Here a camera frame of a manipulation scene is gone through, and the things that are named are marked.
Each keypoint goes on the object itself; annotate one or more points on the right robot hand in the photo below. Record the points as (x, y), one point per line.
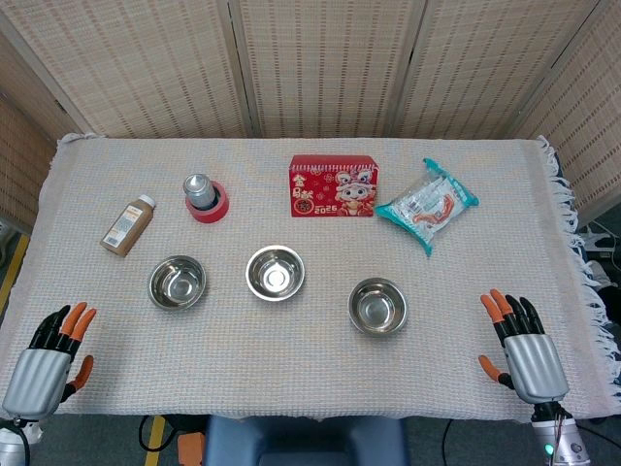
(533, 364)

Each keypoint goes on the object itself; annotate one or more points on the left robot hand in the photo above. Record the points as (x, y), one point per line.
(36, 378)

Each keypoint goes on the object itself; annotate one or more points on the stainless steel bowl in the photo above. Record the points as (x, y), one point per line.
(275, 273)
(377, 306)
(177, 282)

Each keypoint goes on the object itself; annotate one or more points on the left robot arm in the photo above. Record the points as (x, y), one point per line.
(9, 444)

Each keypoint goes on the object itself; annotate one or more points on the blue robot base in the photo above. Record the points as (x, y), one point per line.
(305, 442)

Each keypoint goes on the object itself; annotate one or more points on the orange block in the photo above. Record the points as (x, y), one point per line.
(190, 449)

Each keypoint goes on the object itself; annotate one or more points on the brown drink bottle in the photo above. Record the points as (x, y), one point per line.
(127, 225)

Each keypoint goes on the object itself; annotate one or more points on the teal clear snack packet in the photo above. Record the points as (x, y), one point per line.
(427, 206)

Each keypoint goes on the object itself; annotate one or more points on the woven bamboo screen panel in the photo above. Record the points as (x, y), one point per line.
(325, 63)
(485, 63)
(131, 68)
(22, 160)
(587, 121)

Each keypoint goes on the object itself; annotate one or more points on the white woven tablecloth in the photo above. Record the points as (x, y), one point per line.
(310, 354)

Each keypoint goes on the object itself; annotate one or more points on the red tape roll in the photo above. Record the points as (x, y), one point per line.
(207, 213)

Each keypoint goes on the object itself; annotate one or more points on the silver metal can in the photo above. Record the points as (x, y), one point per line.
(199, 190)

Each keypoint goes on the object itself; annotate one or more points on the red lion dance box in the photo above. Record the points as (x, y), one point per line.
(332, 191)

